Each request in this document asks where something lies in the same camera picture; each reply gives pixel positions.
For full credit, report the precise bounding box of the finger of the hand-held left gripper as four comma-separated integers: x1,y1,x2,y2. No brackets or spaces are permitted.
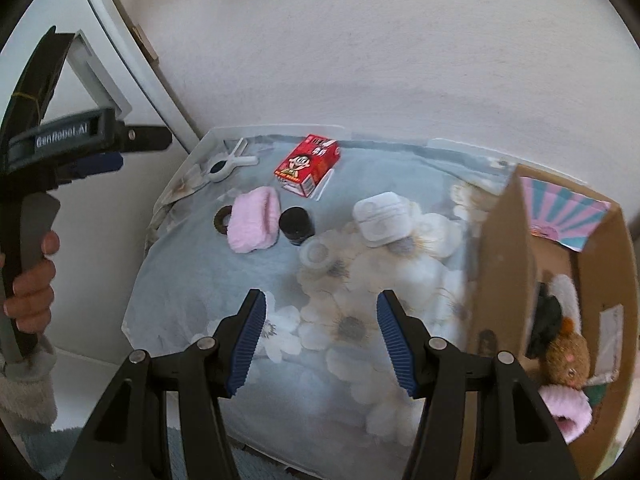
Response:
57,152,125,183
116,126,173,153

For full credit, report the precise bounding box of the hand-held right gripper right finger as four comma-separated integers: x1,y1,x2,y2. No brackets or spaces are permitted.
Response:
376,289,581,480

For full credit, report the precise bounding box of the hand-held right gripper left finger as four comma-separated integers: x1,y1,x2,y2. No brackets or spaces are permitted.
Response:
59,287,267,480

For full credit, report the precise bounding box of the white plastic clip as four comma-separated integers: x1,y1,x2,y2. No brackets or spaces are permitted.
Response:
197,138,261,182

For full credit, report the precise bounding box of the dark ring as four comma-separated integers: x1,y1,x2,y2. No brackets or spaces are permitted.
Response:
214,206,236,236

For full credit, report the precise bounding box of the pink fluffy slipper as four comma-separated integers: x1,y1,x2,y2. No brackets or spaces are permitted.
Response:
542,385,593,443
227,186,282,255

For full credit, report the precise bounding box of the black jar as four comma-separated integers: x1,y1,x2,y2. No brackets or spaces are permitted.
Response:
279,206,316,247

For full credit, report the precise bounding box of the white earbud case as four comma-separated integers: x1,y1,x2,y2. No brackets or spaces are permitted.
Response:
352,191,412,243

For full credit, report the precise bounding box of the cardboard box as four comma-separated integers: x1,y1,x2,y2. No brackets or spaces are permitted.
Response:
465,162,633,480

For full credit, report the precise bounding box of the black soft item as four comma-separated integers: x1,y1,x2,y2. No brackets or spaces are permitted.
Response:
526,294,565,358

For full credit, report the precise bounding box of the red drink carton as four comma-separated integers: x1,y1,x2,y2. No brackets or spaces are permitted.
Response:
273,134,342,198

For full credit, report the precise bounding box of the brown plush toy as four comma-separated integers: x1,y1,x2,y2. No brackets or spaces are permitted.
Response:
545,317,591,391

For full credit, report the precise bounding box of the white fluffy sock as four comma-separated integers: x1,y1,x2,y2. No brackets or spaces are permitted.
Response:
549,274,582,322

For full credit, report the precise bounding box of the person's left forearm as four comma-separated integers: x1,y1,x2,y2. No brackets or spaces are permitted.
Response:
0,345,57,428

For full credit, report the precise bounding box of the person's left hand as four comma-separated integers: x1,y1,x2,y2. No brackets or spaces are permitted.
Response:
2,230,60,335

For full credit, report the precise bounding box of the white door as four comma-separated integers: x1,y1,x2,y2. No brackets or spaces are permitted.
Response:
0,0,201,361

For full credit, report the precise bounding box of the brass door hinge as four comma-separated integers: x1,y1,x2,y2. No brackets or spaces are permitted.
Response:
131,25,161,66

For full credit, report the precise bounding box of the grey-blue rug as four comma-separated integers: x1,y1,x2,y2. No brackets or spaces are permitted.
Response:
10,422,321,480

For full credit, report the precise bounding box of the recessed door handle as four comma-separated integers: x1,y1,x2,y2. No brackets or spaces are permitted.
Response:
65,30,133,121

